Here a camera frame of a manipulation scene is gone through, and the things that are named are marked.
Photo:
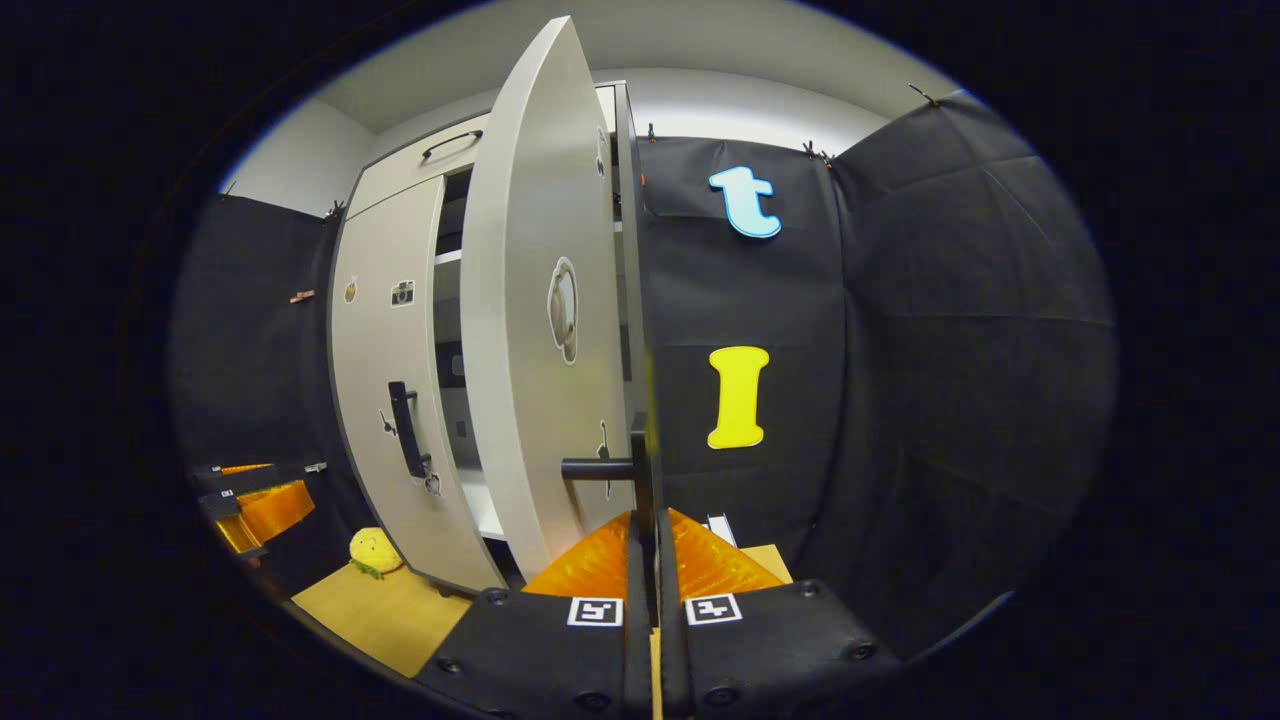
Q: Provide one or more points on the white cabinet shelf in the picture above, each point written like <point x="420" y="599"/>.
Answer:
<point x="482" y="510"/>
<point x="447" y="257"/>

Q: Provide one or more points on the yellow plush toy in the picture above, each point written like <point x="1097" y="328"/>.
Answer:
<point x="372" y="548"/>

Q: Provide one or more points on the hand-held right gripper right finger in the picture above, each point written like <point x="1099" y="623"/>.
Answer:
<point x="676" y="670"/>

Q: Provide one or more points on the grey cabinet door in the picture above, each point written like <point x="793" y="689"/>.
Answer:
<point x="385" y="340"/>
<point x="520" y="300"/>

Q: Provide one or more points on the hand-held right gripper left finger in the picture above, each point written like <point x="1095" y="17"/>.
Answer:
<point x="636" y="670"/>

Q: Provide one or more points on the black backdrop cloth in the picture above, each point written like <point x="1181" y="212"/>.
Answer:
<point x="950" y="350"/>

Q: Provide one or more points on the small white printed box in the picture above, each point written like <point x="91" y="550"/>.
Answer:
<point x="722" y="528"/>

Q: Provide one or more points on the grey double-door shoe cabinet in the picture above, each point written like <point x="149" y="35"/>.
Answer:
<point x="632" y="250"/>

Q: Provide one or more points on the grey cabinet top drawer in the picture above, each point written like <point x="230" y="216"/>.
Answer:
<point x="410" y="170"/>

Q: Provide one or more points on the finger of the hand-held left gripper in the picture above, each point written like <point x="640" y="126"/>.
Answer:
<point x="275" y="510"/>
<point x="250" y="474"/>

